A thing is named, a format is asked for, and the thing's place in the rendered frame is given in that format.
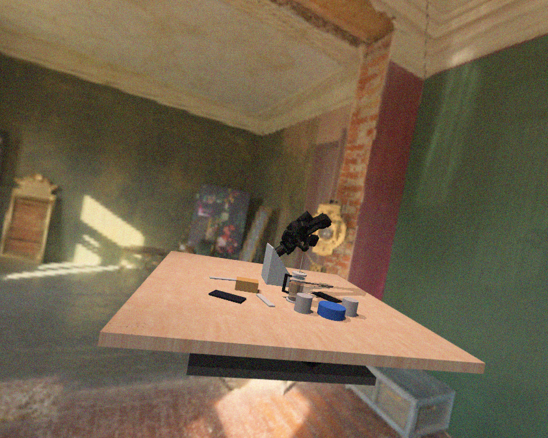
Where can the blue cylinder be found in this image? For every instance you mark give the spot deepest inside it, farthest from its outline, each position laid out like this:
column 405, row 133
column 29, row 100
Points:
column 331, row 311

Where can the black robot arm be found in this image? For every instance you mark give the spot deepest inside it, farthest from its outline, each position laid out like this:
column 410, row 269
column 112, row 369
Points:
column 306, row 223

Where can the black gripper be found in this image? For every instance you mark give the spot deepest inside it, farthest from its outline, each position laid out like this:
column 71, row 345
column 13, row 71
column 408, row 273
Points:
column 296, row 239

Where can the orange-brown rectangular block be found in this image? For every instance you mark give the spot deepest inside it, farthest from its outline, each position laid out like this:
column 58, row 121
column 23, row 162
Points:
column 246, row 284

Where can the grey cylinder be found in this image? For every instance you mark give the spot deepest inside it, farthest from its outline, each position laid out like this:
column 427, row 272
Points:
column 351, row 306
column 303, row 303

